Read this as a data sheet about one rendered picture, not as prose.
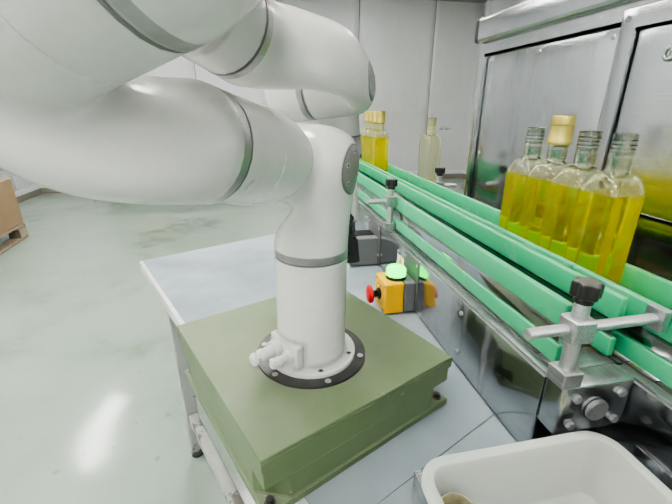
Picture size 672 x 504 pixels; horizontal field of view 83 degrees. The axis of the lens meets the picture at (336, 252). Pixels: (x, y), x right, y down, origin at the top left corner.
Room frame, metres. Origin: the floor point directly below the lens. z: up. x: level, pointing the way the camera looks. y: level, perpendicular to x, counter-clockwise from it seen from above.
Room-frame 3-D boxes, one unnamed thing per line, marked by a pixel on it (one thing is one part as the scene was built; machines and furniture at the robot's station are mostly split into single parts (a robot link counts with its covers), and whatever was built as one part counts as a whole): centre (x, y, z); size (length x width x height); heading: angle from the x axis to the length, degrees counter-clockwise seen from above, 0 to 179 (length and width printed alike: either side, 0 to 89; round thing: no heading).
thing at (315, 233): (0.47, 0.04, 1.08); 0.13 x 0.10 x 0.16; 69
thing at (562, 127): (0.63, -0.35, 1.14); 0.04 x 0.04 x 0.04
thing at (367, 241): (1.04, -0.07, 0.79); 0.08 x 0.08 x 0.08; 11
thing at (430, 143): (1.33, -0.32, 1.01); 0.06 x 0.06 x 0.26; 19
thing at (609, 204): (0.51, -0.38, 0.99); 0.06 x 0.06 x 0.21; 11
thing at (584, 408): (0.36, -0.30, 0.85); 0.09 x 0.04 x 0.07; 101
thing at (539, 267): (1.25, -0.17, 0.93); 1.75 x 0.01 x 0.08; 11
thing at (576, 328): (0.35, -0.28, 0.95); 0.17 x 0.03 x 0.12; 101
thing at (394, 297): (0.76, -0.13, 0.79); 0.07 x 0.07 x 0.07; 11
